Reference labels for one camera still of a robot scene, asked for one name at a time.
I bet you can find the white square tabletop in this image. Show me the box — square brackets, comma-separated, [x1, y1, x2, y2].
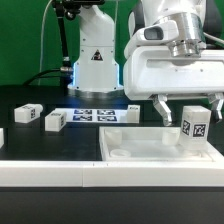
[99, 126, 224, 163]

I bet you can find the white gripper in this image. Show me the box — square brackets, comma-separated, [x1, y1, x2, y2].
[123, 20, 224, 126]

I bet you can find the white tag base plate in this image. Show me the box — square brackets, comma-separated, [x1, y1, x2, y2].
[53, 108, 127, 123]

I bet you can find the black cable bundle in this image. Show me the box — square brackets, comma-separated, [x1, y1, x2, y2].
[22, 67, 74, 87]

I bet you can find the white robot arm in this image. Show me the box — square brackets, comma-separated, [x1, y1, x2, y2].
[70, 0, 224, 126]

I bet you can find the white cable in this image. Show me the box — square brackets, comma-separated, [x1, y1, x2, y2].
[37, 0, 54, 86]

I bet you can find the white obstacle fence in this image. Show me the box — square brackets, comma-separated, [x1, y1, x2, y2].
[0, 130, 224, 188]

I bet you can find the white block left edge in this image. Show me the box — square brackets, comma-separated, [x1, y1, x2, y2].
[0, 128, 4, 149]

